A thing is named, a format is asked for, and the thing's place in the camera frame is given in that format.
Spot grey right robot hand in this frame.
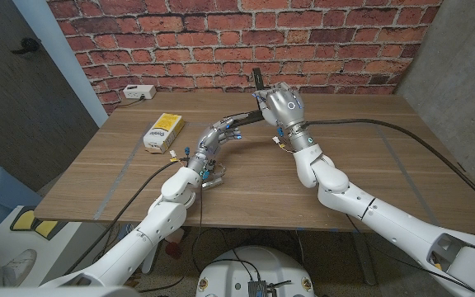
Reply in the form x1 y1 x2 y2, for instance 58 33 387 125
253 81 317 152

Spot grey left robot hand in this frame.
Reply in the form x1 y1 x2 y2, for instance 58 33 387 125
186 116 243 175

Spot black stapler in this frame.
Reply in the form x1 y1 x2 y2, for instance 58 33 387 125
225 68 266 129

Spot yellow and white package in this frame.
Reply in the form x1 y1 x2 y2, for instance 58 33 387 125
143 112 186 154

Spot printed red brick backdrop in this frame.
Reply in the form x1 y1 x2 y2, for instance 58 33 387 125
46 0 444 116

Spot white power strip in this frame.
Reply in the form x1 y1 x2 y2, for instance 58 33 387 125
122 84 158 101

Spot red and white floor item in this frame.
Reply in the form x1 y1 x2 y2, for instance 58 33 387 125
165 229 185 260

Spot grey table leg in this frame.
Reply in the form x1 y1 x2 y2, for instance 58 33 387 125
350 231 378 286
141 243 160 274

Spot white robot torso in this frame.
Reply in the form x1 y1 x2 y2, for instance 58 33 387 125
195 245 316 297

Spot small grey electronics box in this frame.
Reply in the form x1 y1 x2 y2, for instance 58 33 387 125
247 279 293 297

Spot dark grey door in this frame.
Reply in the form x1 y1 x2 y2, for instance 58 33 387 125
0 0 100 193

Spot white and yellow floor base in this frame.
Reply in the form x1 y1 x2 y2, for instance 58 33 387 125
0 205 111 285

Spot white sneaker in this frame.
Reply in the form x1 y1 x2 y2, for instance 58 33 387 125
4 248 39 286

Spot silver metal bracket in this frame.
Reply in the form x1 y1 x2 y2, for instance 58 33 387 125
201 163 227 191

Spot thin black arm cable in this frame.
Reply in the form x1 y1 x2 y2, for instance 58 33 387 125
346 214 475 292
138 183 204 293

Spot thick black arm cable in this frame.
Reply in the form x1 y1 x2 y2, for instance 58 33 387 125
63 158 189 276
303 118 475 215

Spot black power strip cord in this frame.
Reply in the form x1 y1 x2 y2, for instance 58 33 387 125
115 97 144 109

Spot black door handle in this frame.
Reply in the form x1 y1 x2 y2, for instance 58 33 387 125
11 37 41 55

